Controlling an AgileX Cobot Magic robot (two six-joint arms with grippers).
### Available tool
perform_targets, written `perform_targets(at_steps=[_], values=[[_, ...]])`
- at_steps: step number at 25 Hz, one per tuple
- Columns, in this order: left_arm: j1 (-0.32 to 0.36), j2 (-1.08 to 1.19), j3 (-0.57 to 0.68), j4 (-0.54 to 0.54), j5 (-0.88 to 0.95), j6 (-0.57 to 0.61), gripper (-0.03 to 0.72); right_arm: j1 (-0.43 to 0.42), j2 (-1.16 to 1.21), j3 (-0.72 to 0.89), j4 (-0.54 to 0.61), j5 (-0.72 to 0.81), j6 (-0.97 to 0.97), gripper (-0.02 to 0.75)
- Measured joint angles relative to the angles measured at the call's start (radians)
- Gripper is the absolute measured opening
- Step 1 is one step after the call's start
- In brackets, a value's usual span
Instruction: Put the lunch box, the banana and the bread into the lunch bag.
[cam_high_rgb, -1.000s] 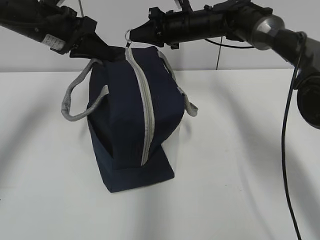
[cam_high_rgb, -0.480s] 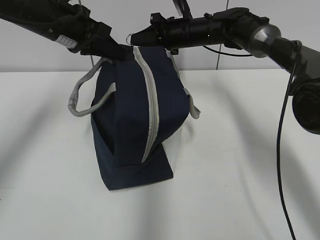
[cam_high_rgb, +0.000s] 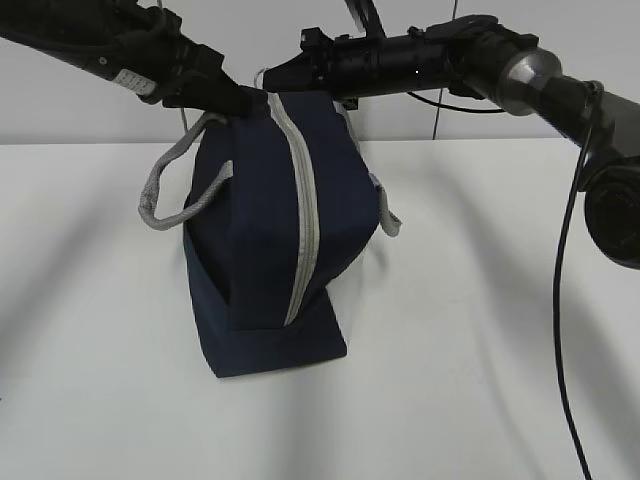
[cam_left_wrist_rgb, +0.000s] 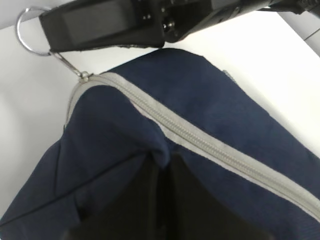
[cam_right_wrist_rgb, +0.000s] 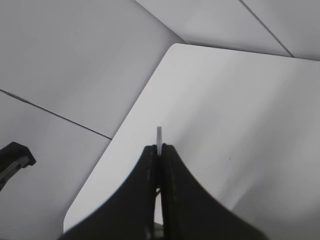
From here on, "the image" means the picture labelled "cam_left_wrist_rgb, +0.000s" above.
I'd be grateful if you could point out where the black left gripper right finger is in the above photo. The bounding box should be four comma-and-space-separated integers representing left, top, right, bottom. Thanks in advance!
169, 154, 272, 240

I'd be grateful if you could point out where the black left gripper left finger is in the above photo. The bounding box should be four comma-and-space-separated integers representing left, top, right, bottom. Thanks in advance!
63, 163, 168, 240

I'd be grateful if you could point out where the black and grey right robot arm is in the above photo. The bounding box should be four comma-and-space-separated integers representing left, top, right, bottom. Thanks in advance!
39, 0, 320, 53

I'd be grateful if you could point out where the navy and white lunch bag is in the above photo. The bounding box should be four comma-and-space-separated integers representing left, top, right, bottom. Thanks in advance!
0, 48, 320, 240

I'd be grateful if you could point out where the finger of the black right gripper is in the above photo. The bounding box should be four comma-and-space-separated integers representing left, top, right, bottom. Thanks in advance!
39, 0, 165, 52

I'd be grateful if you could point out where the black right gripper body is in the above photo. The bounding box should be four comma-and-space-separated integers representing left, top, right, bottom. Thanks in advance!
159, 0, 273, 43

